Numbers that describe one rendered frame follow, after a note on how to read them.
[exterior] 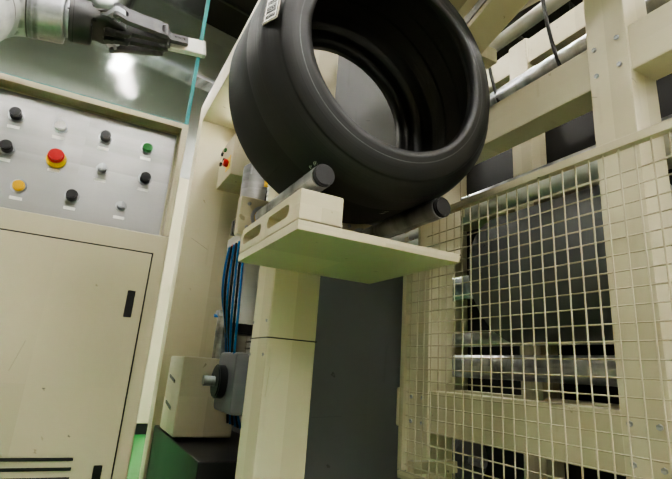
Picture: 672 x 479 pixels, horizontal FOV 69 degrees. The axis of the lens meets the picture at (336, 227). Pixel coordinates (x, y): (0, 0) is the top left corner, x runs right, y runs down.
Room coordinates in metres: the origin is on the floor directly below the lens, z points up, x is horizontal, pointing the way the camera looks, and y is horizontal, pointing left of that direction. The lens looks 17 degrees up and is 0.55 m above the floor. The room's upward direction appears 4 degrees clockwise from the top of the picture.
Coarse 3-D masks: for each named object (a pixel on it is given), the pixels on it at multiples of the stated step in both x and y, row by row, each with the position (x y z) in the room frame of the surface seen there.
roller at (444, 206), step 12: (432, 204) 0.97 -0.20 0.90; (444, 204) 0.97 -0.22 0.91; (396, 216) 1.09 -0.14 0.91; (408, 216) 1.04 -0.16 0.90; (420, 216) 1.01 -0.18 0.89; (432, 216) 0.98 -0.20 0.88; (444, 216) 0.97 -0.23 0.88; (372, 228) 1.18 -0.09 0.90; (384, 228) 1.13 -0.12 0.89; (396, 228) 1.09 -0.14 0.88; (408, 228) 1.07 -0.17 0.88
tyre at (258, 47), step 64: (320, 0) 1.02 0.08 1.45; (384, 0) 1.03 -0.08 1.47; (448, 0) 0.95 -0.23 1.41; (256, 64) 0.81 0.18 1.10; (384, 64) 1.19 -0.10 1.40; (448, 64) 1.10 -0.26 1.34; (256, 128) 0.91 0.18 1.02; (320, 128) 0.82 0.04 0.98; (448, 128) 1.16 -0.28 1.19; (320, 192) 0.96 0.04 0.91; (384, 192) 0.92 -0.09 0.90
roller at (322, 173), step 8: (320, 168) 0.84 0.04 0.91; (328, 168) 0.84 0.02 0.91; (304, 176) 0.87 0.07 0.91; (312, 176) 0.84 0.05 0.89; (320, 176) 0.84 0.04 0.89; (328, 176) 0.84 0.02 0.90; (296, 184) 0.90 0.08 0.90; (304, 184) 0.87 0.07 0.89; (312, 184) 0.85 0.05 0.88; (320, 184) 0.84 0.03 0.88; (328, 184) 0.85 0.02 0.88; (288, 192) 0.94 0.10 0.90; (272, 200) 1.03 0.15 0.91; (280, 200) 0.98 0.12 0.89; (264, 208) 1.07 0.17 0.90; (272, 208) 1.03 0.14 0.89; (256, 216) 1.12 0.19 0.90
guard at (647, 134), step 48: (624, 144) 0.79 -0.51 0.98; (576, 192) 0.89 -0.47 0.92; (432, 240) 1.30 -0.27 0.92; (432, 288) 1.30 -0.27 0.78; (480, 288) 1.13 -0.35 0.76; (624, 288) 0.83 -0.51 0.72; (480, 336) 1.13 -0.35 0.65; (576, 384) 0.92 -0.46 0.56; (624, 384) 0.84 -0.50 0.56; (432, 432) 1.29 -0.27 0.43
